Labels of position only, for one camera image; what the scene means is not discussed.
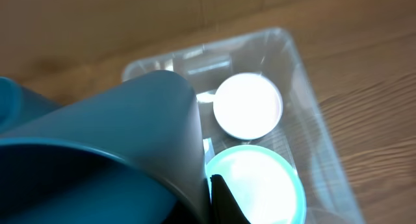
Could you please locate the dark blue cup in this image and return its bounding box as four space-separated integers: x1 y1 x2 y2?
1 77 62 133
1 71 210 223

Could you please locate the light blue plastic plate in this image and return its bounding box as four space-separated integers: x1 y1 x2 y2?
205 145 307 224

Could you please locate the pink plastic bowl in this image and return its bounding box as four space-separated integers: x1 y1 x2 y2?
213 73 283 140

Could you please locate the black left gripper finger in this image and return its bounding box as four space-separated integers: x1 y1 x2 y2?
210 174 250 224

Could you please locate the clear plastic storage bin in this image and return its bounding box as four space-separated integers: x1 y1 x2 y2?
122 28 364 223

